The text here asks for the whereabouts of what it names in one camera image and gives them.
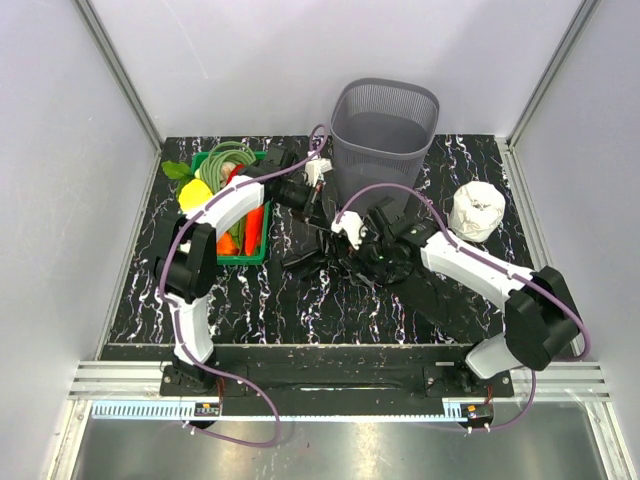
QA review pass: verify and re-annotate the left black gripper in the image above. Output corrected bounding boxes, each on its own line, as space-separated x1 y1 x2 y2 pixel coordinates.
271 180 331 231

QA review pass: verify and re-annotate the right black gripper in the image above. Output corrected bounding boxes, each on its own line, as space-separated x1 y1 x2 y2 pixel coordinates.
339 222 395 290

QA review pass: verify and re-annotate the black trash bag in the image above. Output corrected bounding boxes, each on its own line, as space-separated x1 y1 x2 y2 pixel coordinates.
281 200 504 344

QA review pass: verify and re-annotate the grey mesh trash bin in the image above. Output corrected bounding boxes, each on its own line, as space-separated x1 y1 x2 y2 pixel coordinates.
330 78 440 205

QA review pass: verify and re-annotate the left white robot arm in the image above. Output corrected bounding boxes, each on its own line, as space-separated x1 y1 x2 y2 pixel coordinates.
153 149 322 395

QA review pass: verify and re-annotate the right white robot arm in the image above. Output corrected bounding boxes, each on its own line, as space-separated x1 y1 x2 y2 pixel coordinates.
331 199 584 396

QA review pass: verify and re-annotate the large orange carrot toy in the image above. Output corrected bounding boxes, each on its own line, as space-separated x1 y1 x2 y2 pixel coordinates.
244 206 264 256

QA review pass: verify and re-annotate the green plastic basket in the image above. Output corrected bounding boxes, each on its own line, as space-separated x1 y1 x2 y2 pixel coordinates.
190 150 270 266

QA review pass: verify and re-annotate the orange pumpkin toy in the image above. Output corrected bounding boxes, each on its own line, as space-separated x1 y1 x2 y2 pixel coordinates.
216 232 240 256

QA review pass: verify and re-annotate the green long beans bundle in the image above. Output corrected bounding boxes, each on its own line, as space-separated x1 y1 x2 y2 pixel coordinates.
198 141 257 194

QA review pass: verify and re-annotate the yellow white cabbage toy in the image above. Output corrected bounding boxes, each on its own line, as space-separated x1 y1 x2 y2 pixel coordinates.
178 178 213 213

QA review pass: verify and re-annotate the white crumpled paper roll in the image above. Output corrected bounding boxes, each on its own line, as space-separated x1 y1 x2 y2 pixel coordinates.
448 181 506 243

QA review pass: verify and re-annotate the green leafy vegetable toy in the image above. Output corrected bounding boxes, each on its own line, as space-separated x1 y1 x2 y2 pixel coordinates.
161 161 194 191

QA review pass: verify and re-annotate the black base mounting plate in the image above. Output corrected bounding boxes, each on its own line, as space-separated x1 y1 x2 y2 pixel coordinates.
158 344 515 399

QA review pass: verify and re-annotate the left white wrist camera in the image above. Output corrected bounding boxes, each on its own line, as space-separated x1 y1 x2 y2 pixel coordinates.
304 158 332 187

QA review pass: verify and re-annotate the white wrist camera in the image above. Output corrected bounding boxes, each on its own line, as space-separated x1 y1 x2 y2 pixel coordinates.
330 210 367 250
304 158 332 187

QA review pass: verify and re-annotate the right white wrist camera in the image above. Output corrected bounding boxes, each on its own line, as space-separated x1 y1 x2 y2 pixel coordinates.
330 210 367 250

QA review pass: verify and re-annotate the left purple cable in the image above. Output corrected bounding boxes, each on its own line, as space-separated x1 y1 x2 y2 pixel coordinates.
155 123 331 447

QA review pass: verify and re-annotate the purple cable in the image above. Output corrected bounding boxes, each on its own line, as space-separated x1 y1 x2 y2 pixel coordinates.
333 182 594 434
155 123 331 447

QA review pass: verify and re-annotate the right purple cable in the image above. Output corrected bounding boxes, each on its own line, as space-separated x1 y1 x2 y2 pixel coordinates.
333 182 594 434

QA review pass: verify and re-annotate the aluminium frame rail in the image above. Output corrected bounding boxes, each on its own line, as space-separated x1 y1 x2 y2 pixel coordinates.
71 361 610 402

